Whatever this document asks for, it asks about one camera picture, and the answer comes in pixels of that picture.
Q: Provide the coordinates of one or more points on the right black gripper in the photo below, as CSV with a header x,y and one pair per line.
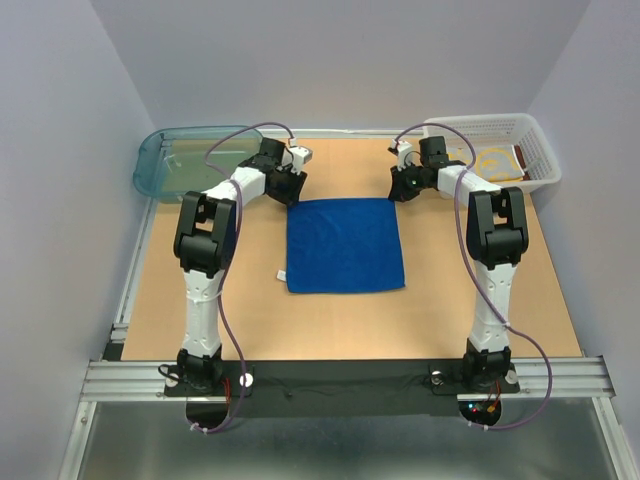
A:
x,y
399,192

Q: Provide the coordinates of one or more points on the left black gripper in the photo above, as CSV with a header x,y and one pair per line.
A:
x,y
291,196

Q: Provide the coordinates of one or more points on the blue towel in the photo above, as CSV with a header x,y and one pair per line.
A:
x,y
343,246

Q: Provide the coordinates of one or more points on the yellow white towel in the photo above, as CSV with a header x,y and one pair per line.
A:
x,y
498,164

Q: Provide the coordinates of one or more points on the brown towel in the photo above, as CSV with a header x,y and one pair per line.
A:
x,y
520,158

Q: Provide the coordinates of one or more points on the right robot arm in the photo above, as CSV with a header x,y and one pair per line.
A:
x,y
495,240

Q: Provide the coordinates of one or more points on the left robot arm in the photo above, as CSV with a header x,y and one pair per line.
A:
x,y
205,242

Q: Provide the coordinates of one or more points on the white plastic basket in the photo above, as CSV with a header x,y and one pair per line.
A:
x,y
463,133

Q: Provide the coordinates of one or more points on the teal plastic bin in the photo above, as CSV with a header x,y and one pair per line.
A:
x,y
174,161

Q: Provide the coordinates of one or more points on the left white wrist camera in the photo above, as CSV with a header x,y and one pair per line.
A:
x,y
299,156

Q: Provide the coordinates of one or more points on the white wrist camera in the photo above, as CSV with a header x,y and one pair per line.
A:
x,y
299,156
402,150

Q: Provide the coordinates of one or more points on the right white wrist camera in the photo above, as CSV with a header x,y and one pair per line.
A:
x,y
402,150

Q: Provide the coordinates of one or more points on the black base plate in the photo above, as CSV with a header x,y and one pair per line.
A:
x,y
343,388

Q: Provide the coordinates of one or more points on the aluminium frame rail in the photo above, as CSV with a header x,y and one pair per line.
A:
x,y
560,425

